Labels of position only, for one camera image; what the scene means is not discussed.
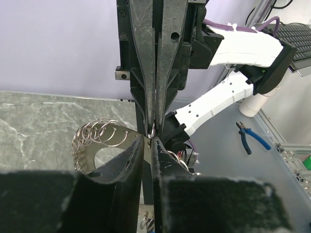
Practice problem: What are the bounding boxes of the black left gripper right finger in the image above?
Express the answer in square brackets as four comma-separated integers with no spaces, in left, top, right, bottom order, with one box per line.
[151,137,293,233]

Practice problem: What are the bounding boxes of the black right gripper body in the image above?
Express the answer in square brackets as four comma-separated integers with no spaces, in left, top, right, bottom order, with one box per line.
[115,0,206,136]

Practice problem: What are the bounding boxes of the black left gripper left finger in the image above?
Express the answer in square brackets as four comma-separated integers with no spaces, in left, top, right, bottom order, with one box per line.
[0,136,143,233]

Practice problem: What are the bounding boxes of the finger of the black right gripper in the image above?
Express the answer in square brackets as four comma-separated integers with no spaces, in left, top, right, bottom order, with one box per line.
[155,0,188,133]
[129,0,155,135]

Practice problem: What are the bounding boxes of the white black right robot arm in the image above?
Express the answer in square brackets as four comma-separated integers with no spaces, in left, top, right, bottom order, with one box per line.
[115,0,296,152]

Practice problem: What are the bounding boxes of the black keyboard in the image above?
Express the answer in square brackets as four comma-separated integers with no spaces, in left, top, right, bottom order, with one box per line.
[263,23,311,77]

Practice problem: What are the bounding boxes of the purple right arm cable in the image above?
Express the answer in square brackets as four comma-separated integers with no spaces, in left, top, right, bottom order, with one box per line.
[203,16,280,32]

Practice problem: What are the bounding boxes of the blue handled pliers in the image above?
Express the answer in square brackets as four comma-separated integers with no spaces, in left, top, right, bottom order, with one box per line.
[235,121,272,155]

